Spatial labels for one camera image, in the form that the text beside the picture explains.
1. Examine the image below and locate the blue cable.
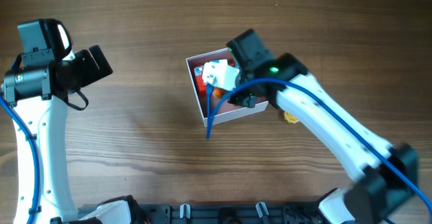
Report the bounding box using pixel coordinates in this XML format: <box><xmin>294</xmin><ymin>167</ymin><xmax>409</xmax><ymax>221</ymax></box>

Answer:
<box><xmin>205</xmin><ymin>78</ymin><xmax>432</xmax><ymax>224</ymax></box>
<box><xmin>0</xmin><ymin>55</ymin><xmax>41</xmax><ymax>224</ymax></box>

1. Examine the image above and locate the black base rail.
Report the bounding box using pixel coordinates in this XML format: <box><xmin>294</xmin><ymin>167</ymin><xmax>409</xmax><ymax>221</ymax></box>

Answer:
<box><xmin>140</xmin><ymin>202</ymin><xmax>328</xmax><ymax>224</ymax></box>

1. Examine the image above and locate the yellow round plastic toy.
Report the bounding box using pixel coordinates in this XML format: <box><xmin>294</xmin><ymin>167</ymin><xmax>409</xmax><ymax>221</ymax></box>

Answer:
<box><xmin>283</xmin><ymin>111</ymin><xmax>299</xmax><ymax>123</ymax></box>

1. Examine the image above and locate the red toy fire truck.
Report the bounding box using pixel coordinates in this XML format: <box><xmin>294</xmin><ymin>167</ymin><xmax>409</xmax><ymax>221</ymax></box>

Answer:
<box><xmin>193</xmin><ymin>65</ymin><xmax>207</xmax><ymax>98</ymax></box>

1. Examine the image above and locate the white box with brown interior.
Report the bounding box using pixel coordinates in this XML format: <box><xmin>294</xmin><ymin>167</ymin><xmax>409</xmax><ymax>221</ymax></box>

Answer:
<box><xmin>186</xmin><ymin>48</ymin><xmax>269</xmax><ymax>127</ymax></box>

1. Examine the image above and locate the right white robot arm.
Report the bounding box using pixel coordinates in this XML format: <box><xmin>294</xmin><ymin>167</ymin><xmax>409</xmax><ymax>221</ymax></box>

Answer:
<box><xmin>226</xmin><ymin>51</ymin><xmax>421</xmax><ymax>223</ymax></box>

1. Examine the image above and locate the brown plush toy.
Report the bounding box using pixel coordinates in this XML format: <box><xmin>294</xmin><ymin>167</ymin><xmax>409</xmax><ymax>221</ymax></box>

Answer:
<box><xmin>212</xmin><ymin>88</ymin><xmax>227</xmax><ymax>99</ymax></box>

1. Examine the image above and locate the right blue cable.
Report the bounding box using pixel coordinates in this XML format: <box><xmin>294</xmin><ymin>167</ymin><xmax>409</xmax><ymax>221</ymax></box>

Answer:
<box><xmin>205</xmin><ymin>78</ymin><xmax>432</xmax><ymax>224</ymax></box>

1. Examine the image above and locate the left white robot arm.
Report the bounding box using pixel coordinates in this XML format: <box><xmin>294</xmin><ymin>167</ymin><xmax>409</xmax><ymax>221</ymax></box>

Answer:
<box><xmin>1</xmin><ymin>45</ymin><xmax>145</xmax><ymax>223</ymax></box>

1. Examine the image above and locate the left blue cable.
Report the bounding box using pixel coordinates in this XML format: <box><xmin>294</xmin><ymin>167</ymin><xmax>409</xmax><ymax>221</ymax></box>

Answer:
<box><xmin>0</xmin><ymin>55</ymin><xmax>41</xmax><ymax>224</ymax></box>

